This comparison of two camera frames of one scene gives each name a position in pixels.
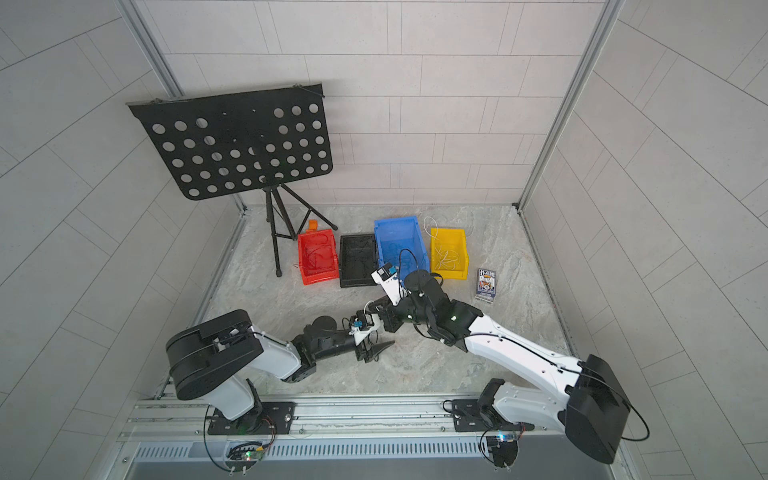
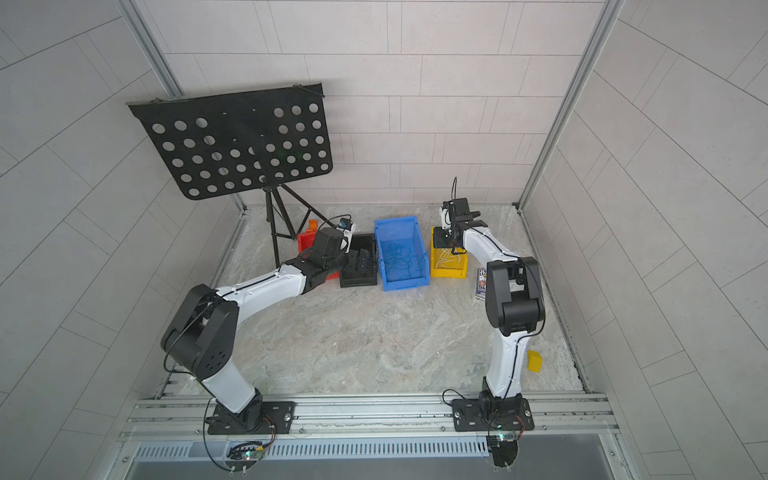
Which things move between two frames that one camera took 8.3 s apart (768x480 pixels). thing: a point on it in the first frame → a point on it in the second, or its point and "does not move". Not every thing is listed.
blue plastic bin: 400,243 does not move
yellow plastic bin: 449,256 does not move
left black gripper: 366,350 → 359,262
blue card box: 486,282 does not move
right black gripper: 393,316 → 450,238
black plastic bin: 357,259 does not move
